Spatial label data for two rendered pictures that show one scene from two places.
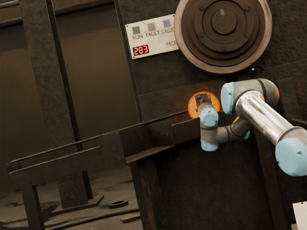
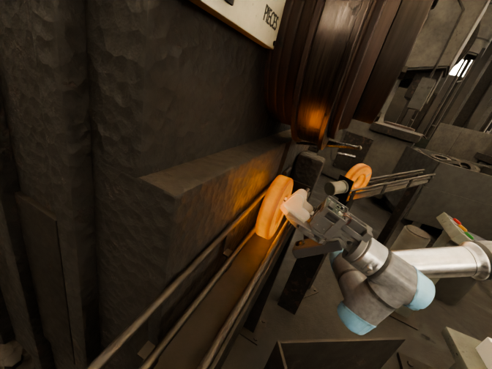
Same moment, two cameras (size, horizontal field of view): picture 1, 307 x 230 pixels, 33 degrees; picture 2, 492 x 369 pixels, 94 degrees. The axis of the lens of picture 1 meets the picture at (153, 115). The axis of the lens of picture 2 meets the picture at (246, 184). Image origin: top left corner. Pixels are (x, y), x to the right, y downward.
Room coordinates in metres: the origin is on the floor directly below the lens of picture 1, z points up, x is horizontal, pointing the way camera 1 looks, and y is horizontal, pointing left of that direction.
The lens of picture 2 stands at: (2.48, 0.25, 1.00)
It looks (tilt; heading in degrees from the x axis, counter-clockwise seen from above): 24 degrees down; 286
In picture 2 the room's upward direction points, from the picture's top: 15 degrees clockwise
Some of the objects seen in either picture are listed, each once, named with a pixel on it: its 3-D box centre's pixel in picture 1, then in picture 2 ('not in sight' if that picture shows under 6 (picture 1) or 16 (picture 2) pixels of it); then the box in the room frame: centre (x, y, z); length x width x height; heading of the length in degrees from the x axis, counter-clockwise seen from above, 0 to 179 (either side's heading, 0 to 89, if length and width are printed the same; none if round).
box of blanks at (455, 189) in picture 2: not in sight; (446, 192); (1.10, -2.79, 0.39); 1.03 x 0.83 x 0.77; 12
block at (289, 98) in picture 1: (288, 103); (301, 182); (2.52, -0.65, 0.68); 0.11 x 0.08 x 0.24; 177
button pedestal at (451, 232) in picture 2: not in sight; (427, 271); (1.74, -1.06, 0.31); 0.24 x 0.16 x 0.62; 87
